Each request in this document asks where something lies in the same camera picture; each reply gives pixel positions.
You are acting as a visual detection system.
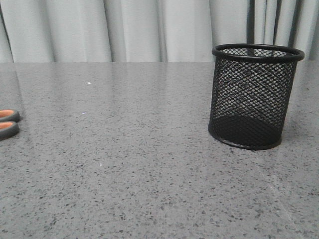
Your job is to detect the grey orange handled scissors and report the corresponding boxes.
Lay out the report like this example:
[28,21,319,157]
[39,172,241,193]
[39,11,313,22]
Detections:
[0,109,20,140]

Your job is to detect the black mesh pen bucket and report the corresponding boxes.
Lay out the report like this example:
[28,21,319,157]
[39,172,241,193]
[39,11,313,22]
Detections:
[208,43,305,150]

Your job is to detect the grey pleated curtain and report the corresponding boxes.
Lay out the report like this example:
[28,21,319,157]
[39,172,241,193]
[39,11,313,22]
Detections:
[0,0,319,63]

